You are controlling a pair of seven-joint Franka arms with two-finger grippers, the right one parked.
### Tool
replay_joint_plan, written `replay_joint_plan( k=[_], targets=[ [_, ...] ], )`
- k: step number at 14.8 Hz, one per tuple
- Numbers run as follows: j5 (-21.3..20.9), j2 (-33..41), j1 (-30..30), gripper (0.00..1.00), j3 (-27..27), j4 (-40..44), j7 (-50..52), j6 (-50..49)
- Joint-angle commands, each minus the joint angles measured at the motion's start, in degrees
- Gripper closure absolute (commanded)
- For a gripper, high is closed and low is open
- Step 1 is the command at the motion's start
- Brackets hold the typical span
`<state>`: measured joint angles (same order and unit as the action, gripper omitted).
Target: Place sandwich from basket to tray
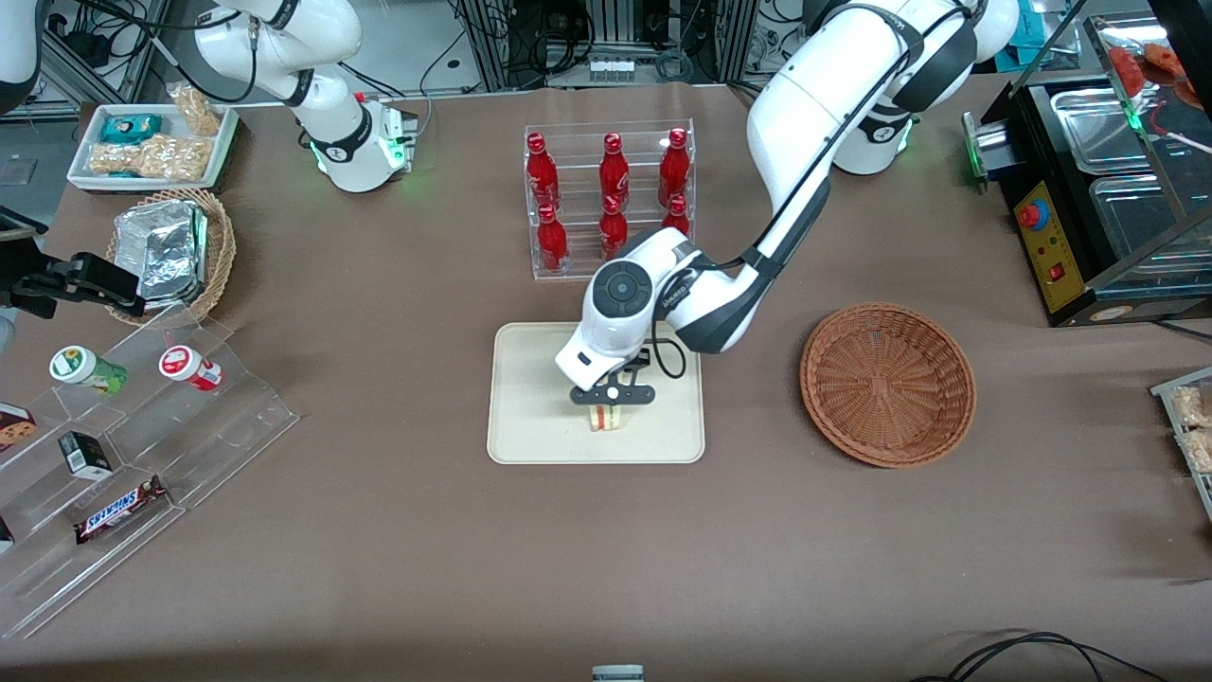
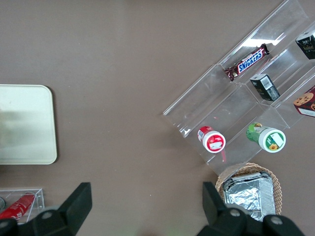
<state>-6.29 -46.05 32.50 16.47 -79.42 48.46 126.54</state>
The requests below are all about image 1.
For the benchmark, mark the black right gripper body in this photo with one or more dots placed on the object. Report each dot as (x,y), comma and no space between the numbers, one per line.
(47,280)

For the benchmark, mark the triangular sandwich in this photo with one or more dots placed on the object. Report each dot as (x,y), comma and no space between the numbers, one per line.
(607,418)

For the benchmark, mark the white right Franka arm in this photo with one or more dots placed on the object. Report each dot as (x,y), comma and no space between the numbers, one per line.
(331,114)

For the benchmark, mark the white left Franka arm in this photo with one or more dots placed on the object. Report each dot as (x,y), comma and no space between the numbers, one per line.
(805,114)

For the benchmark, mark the cream rectangular tray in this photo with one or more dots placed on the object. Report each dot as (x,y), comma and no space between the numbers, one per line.
(535,407)

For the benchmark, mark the white snack tray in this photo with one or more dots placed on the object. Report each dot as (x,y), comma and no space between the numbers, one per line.
(85,166)

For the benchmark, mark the light tan wicker basket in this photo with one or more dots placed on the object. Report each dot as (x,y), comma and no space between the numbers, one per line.
(220,246)

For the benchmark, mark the brown round wicker basket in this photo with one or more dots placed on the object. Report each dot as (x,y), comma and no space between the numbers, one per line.
(890,388)

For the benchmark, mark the aluminium foil container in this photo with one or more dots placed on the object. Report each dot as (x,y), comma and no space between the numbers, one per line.
(161,251)

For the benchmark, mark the green lidded cup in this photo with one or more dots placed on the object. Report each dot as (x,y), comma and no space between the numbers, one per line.
(85,369)

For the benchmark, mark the red lidded cup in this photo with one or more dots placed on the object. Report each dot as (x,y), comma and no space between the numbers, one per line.
(189,367)

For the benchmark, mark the clear acrylic bottle rack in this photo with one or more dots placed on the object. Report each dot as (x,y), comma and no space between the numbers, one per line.
(578,270)

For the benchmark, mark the long clear peanut bag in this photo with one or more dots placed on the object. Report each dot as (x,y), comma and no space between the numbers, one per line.
(151,158)

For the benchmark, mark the brown cookie box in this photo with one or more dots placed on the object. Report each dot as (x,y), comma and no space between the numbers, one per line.
(14,428)

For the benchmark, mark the teal snack packet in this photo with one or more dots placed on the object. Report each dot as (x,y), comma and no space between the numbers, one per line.
(131,129)

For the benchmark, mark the small black carton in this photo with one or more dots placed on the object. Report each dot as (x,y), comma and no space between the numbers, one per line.
(85,455)

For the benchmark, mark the red cola bottle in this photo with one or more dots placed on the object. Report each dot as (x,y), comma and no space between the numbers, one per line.
(552,244)
(676,216)
(674,170)
(613,227)
(542,175)
(614,175)

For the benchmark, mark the clear acrylic stepped stand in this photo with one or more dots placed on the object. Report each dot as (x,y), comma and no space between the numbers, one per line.
(227,426)

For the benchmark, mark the small clear peanut bag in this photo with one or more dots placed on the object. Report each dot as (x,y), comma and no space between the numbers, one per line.
(197,109)

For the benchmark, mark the Snickers chocolate bar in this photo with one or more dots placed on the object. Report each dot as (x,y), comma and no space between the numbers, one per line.
(118,510)

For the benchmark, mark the dark packet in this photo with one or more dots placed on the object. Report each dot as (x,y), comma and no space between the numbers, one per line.
(5,535)

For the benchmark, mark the grey device edge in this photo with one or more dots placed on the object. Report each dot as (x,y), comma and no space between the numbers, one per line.
(617,673)

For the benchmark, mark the white power strip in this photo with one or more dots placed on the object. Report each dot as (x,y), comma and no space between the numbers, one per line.
(611,68)

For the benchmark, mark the black food warmer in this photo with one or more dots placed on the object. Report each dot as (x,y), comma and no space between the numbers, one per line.
(1060,284)

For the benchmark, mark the large metal warmer pan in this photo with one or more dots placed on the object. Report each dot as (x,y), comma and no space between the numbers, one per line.
(1136,223)

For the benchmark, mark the small metal warmer pan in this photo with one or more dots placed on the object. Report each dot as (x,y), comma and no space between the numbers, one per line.
(1094,128)

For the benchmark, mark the teal box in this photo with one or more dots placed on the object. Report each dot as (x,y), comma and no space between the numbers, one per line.
(1042,33)

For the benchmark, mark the clear bagged snack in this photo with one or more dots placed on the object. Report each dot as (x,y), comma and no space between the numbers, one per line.
(1193,407)
(1199,450)

